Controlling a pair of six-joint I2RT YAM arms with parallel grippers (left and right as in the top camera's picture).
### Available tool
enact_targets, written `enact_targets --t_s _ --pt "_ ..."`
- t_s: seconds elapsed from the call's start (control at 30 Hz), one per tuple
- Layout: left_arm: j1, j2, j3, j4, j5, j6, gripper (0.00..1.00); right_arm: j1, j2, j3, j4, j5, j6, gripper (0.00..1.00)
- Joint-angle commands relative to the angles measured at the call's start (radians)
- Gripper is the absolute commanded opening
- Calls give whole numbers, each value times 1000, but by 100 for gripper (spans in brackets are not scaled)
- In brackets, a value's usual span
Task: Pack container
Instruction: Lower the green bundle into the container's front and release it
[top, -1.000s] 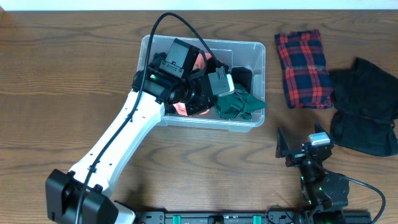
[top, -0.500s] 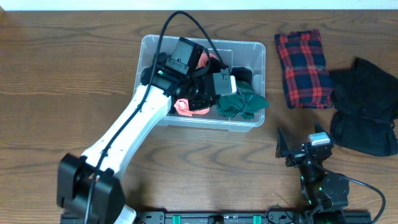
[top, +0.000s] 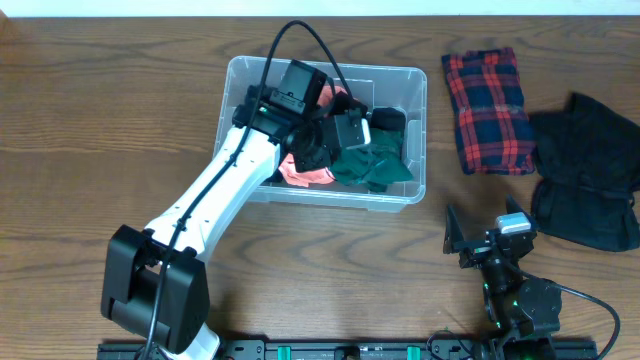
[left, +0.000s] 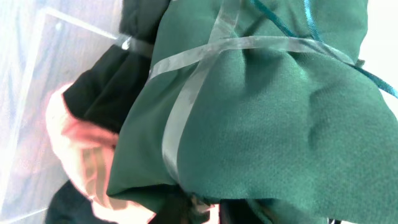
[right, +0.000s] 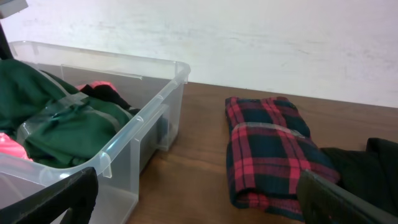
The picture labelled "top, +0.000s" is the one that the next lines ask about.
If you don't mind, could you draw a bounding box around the green cloth bundle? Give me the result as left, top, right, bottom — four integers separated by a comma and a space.
329, 129, 413, 193

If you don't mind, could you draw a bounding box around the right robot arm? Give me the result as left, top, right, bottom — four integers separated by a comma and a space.
443, 197, 562, 359

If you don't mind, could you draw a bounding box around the black cloth bundle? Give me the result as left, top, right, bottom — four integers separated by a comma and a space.
346, 99, 406, 132

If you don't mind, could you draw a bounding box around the clear plastic storage container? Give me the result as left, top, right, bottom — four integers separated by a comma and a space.
214, 56, 428, 213

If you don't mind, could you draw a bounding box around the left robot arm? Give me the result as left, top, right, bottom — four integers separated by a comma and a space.
101, 87, 371, 359

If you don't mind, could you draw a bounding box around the large black cloth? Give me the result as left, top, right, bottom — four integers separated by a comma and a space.
530, 93, 639, 252

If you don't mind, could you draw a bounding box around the dark navy cloth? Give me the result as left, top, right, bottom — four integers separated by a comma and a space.
243, 83, 281, 184

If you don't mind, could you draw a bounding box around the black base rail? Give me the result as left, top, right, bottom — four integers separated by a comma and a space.
96, 337, 599, 360

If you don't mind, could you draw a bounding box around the pink t-shirt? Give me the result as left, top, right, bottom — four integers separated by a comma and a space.
278, 85, 346, 188

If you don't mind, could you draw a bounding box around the red plaid cloth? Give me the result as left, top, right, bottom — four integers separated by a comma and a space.
441, 47, 536, 176

